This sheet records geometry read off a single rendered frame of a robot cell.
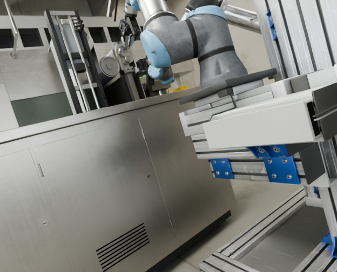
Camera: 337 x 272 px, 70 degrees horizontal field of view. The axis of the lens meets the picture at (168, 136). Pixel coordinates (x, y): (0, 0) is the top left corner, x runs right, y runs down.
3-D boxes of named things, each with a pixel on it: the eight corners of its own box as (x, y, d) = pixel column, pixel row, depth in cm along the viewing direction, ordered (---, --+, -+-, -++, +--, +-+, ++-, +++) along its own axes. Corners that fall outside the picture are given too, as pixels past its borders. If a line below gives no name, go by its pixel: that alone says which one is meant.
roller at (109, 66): (104, 76, 143) (98, 56, 142) (91, 88, 164) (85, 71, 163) (122, 74, 150) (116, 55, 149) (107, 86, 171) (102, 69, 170)
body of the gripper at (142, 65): (145, 61, 155) (154, 54, 145) (148, 74, 155) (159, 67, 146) (134, 62, 150) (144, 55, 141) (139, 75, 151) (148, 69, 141)
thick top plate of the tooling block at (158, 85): (153, 90, 157) (149, 81, 157) (126, 104, 190) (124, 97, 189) (171, 87, 167) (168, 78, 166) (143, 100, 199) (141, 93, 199)
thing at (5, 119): (-5, 142, 112) (-48, 21, 109) (-5, 144, 124) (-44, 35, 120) (28, 133, 120) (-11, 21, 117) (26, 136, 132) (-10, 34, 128)
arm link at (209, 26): (240, 41, 70) (228, -5, 69) (196, 54, 69) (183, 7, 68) (227, 54, 82) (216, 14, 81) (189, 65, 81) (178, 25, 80)
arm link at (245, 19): (301, 47, 106) (189, 12, 119) (295, 52, 120) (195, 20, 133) (314, 18, 103) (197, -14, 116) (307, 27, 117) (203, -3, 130)
